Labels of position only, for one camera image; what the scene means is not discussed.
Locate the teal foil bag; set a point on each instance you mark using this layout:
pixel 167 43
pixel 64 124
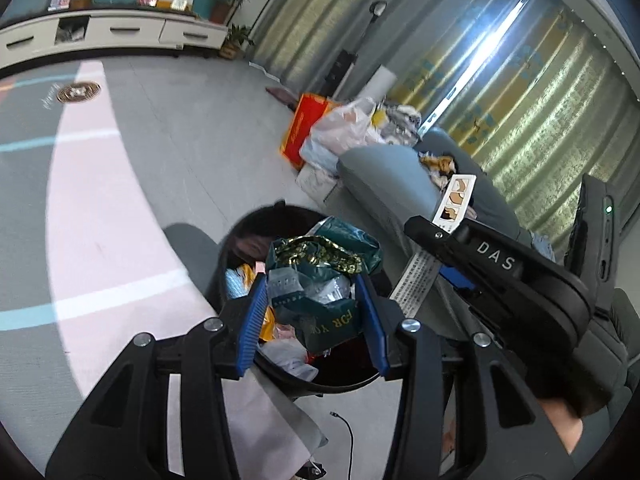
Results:
pixel 325 320

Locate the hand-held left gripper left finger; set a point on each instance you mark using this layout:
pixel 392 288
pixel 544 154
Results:
pixel 252 320

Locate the grey sofa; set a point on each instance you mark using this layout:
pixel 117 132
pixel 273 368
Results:
pixel 390 175

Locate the upright vacuum cleaner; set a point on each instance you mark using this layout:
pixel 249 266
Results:
pixel 342 65

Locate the patterned window curtain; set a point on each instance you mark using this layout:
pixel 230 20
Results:
pixel 500 85

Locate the black trash bin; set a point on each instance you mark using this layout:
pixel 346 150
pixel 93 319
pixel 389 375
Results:
pixel 340 375

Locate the blue box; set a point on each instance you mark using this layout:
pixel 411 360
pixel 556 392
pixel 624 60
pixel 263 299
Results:
pixel 61 0

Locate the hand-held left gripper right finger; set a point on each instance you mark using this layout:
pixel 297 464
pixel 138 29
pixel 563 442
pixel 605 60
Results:
pixel 372 320

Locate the yellow snack bag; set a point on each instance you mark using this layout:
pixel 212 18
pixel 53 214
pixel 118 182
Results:
pixel 267 325

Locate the pile of clothes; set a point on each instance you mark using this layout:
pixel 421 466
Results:
pixel 400 122

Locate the white printed paper packet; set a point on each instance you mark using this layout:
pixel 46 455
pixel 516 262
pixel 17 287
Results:
pixel 452 200

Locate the pastel striped floor rug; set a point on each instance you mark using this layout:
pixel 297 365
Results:
pixel 100 210

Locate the brown patterned cloth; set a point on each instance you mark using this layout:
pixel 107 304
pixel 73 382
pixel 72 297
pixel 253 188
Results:
pixel 440 165

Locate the small potted plant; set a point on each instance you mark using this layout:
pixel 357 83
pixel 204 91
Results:
pixel 237 40

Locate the orange shopping bag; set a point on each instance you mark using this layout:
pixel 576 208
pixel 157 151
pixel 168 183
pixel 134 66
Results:
pixel 300 125

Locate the white plastic bag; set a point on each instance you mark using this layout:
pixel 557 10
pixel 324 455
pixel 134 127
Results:
pixel 340 125

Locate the white paper sheet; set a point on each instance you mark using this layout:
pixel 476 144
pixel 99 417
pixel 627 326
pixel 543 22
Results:
pixel 280 420

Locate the tall potted plant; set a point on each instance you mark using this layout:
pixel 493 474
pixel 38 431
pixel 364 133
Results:
pixel 232 0

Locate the white crumpled plastic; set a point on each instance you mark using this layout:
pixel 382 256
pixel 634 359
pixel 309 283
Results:
pixel 290 360

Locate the white tv cabinet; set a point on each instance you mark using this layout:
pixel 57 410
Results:
pixel 125 27

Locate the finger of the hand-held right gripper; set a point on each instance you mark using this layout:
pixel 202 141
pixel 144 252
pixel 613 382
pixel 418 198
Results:
pixel 435 237
pixel 457 280

